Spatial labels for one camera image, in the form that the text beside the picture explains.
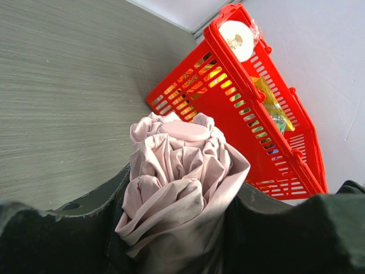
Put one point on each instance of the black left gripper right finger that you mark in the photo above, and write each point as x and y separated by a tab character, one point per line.
324	234

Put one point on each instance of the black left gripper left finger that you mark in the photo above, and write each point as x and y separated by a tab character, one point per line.
78	237

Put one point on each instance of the pink and black umbrella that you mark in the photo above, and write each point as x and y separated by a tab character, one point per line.
183	178

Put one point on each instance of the yellow Lays chips bag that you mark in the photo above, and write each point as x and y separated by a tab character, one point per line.
272	106

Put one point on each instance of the red plastic shopping basket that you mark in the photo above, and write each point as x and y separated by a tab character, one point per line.
211	80

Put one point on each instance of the toilet paper roll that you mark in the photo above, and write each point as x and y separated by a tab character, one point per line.
239	38

